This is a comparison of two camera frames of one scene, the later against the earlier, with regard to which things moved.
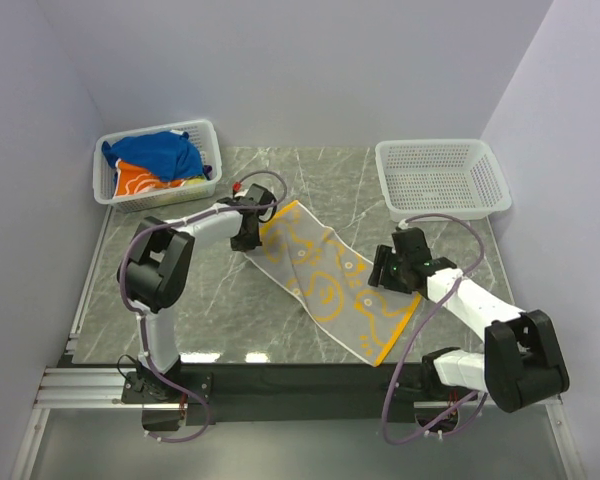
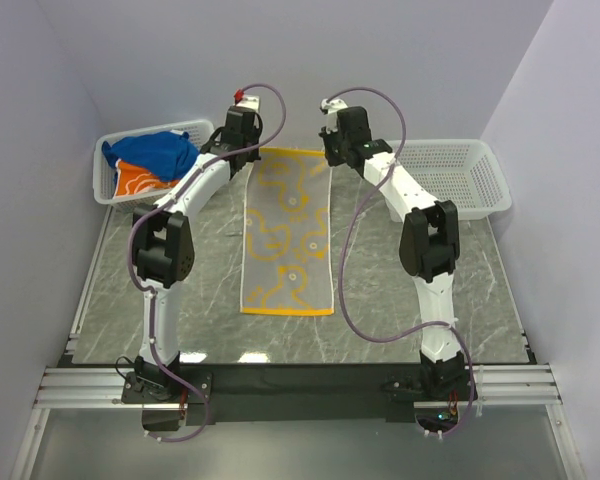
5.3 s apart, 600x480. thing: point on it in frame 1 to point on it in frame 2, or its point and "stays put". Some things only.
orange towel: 132,180 stays put
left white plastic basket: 200,132 stays put
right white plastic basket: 448,176 stays put
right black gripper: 383,257 to 327,138
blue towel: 163,156 stays put
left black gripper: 244,246 to 255,134
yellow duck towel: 333,276 to 287,247
